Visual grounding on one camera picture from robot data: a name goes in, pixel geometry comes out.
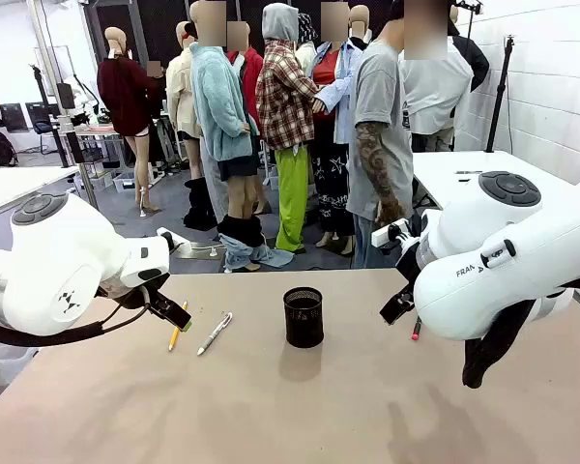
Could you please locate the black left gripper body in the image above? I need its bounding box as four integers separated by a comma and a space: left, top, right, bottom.
120, 273, 171, 308

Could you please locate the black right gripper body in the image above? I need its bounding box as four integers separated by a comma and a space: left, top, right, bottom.
395, 235, 424, 291

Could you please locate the tattooed forearm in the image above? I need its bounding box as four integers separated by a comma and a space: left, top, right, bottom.
355, 120, 407, 214

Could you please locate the white silver ballpoint pen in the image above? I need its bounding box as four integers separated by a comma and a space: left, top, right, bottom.
196, 311, 234, 357

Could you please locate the black mesh pen holder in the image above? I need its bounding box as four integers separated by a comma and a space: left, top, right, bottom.
282, 286, 326, 350

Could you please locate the person's tattooed hand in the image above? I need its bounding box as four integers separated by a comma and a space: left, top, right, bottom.
375, 198, 408, 228

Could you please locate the yellow pencil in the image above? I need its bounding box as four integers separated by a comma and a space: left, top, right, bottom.
167, 301, 189, 352

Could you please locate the large white table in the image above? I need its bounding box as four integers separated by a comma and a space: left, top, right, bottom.
410, 150, 580, 214

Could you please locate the clear plastic storage box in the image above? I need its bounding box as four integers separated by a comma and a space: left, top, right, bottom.
111, 171, 139, 194

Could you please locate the grey storage bin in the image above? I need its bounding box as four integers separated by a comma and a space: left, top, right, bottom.
0, 344, 41, 413

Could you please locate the person in grey t-shirt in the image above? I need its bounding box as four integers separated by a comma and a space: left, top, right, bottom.
346, 0, 415, 270

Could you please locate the white side table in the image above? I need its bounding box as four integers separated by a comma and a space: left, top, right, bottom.
0, 165, 81, 219

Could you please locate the black tripod stand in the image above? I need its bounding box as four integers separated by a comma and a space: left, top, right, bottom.
485, 34, 517, 154

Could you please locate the black office chair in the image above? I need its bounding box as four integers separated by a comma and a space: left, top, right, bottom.
24, 101, 55, 156

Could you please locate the black backpack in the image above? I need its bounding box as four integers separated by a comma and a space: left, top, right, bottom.
0, 128, 19, 168

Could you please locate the maroon sweater mannequin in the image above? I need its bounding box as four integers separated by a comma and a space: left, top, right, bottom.
96, 26, 162, 218

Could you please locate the cream jacket mannequin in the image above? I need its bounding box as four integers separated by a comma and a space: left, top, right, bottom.
165, 21, 218, 231

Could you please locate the blue shirt red top mannequin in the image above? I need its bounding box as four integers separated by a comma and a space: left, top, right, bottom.
311, 2, 364, 256

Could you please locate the plaid shirt hooded mannequin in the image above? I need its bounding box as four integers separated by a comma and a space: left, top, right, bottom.
255, 3, 321, 255

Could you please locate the light blue fleece mannequin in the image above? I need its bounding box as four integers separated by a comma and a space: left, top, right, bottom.
188, 0, 294, 273

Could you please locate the red jacket mannequin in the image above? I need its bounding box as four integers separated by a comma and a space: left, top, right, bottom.
226, 21, 265, 146

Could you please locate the bare head masked mannequin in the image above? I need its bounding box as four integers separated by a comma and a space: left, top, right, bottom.
348, 4, 373, 50

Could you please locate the black headscarf mannequin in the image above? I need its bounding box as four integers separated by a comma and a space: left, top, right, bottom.
296, 13, 320, 73

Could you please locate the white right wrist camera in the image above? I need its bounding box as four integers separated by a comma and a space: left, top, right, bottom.
370, 217, 412, 250

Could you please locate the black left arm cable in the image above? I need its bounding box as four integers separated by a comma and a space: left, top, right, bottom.
0, 288, 152, 347

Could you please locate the black right arm cable sleeve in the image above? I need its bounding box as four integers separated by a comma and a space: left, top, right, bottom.
462, 299, 536, 390

